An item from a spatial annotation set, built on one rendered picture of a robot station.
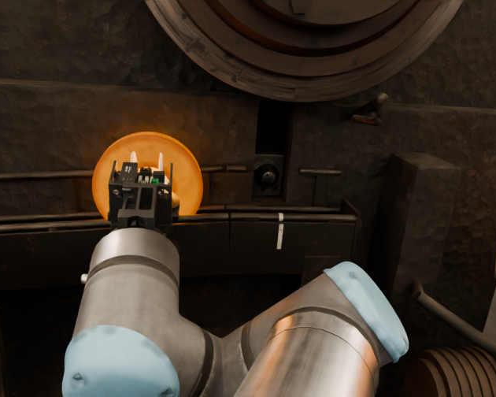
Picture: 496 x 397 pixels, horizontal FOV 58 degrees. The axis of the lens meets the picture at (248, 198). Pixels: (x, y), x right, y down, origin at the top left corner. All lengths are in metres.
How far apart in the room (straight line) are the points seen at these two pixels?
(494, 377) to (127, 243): 0.56
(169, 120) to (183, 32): 0.16
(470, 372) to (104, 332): 0.54
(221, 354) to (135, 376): 0.10
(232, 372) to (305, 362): 0.15
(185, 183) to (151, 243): 0.22
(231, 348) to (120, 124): 0.41
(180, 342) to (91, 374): 0.08
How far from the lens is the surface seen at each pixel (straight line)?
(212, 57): 0.61
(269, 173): 0.76
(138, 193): 0.51
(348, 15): 0.55
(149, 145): 0.65
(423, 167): 0.72
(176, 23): 0.61
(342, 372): 0.30
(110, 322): 0.39
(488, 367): 0.79
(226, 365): 0.43
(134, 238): 0.45
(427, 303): 0.75
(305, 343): 0.31
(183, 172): 0.66
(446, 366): 0.76
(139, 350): 0.37
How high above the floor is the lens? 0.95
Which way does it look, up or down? 19 degrees down
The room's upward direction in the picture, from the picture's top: 5 degrees clockwise
